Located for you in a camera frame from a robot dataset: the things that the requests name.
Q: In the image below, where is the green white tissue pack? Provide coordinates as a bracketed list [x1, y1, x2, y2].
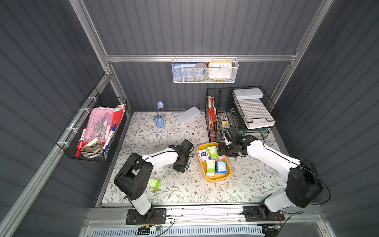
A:
[207, 145, 219, 160]

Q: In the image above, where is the green tissue pack front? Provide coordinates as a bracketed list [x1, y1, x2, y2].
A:
[147, 178, 161, 190]

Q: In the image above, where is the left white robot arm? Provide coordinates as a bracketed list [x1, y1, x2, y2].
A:
[114, 139, 194, 217]

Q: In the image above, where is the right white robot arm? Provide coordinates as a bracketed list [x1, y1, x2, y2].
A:
[218, 127, 323, 219]

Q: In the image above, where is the yellow plastic storage box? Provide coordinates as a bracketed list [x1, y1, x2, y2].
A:
[197, 142, 232, 183]

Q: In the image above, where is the white box on organizer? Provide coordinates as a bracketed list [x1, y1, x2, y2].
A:
[233, 88, 264, 100]

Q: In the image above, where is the blue box in basket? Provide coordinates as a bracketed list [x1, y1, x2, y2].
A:
[172, 62, 196, 83]

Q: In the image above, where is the checkered notebook stack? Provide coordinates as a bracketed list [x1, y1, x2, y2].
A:
[235, 99, 275, 129]

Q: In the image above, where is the blue flower desk lamp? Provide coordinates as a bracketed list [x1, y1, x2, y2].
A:
[155, 101, 164, 129]

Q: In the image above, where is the white rectangular plastic case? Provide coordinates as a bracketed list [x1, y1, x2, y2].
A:
[177, 106, 201, 124]

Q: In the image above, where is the floral table mat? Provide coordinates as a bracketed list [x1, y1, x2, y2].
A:
[101, 112, 286, 205]

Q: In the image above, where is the yellow alarm clock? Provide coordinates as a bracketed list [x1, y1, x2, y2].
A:
[208, 62, 233, 80]

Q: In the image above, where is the blue white marker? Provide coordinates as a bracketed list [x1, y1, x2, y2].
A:
[102, 120, 117, 153]

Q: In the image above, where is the tape roll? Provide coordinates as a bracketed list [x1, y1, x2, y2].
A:
[192, 63, 208, 82]

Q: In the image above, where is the pink pencil case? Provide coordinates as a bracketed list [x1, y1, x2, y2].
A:
[84, 107, 114, 143]

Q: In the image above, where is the beige stapler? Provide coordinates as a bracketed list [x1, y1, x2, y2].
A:
[83, 138, 103, 153]

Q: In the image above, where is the red white marker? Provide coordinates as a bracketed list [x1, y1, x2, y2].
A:
[75, 128, 86, 157]

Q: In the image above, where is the black wire desk organizer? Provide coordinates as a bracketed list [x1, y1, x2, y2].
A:
[205, 86, 280, 142]

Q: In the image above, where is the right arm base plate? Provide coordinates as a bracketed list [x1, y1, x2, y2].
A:
[242, 206, 285, 222]

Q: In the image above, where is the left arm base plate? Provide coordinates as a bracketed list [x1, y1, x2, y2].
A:
[125, 208, 167, 225]

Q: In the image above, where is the white wire wall basket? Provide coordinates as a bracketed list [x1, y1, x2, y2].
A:
[171, 57, 239, 84]

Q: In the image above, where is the black wire side basket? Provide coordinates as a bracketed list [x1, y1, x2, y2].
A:
[57, 90, 127, 163]

